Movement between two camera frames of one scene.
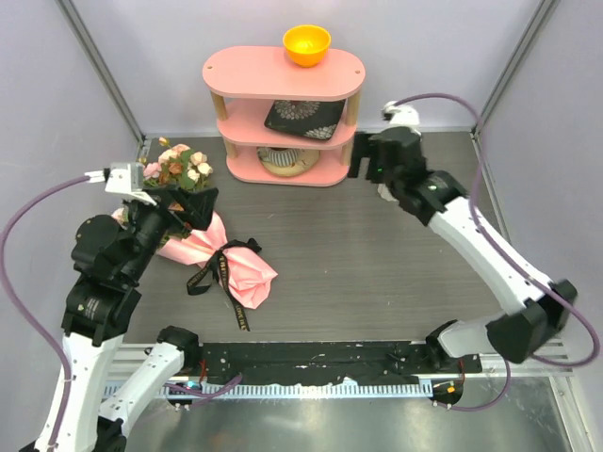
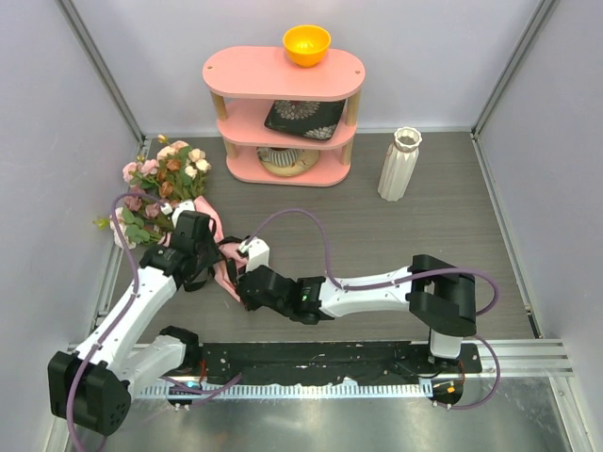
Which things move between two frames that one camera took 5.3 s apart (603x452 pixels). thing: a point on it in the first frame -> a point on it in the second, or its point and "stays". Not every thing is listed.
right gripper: (364, 146) -> (250, 303)
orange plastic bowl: (306, 45) stays
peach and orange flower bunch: (178, 165) stays
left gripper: (197, 211) -> (211, 248)
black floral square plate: (314, 119) stays
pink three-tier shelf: (281, 123) stays
